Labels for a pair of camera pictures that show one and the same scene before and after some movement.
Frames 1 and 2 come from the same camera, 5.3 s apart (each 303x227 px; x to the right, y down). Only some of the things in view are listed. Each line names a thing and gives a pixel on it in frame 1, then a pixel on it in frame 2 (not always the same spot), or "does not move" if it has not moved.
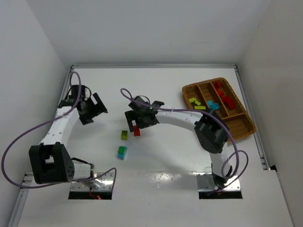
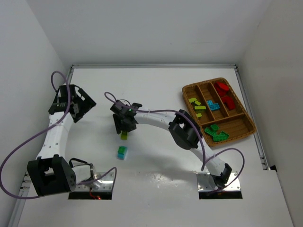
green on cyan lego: [121, 152] does not move
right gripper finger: [130, 116] -> [117, 123]
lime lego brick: [124, 135] does not move
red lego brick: [137, 131] -> [223, 86]
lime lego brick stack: [200, 107] does not move
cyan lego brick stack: [215, 106] does not move
